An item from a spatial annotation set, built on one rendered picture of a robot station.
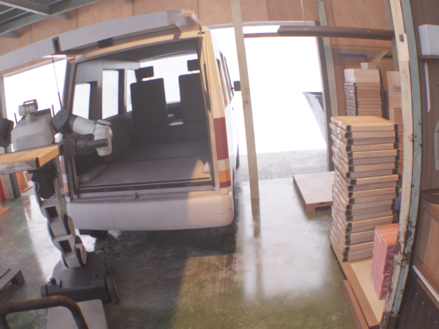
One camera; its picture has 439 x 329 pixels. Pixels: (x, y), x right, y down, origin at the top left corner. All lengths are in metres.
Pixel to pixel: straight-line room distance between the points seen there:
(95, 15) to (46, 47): 3.36
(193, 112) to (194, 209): 2.06
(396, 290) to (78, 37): 1.94
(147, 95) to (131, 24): 3.05
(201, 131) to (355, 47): 2.43
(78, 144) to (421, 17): 1.55
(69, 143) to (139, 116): 3.17
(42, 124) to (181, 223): 1.41
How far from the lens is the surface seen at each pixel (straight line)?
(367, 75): 4.22
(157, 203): 2.73
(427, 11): 1.50
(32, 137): 1.90
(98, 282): 2.39
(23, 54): 1.91
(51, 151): 1.48
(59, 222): 2.26
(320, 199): 3.70
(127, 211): 2.81
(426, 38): 1.39
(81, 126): 1.84
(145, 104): 4.63
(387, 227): 2.17
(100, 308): 2.11
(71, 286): 2.43
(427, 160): 1.48
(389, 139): 2.32
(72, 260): 2.54
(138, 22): 1.62
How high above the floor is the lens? 1.37
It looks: 14 degrees down
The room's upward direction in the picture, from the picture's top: 6 degrees counter-clockwise
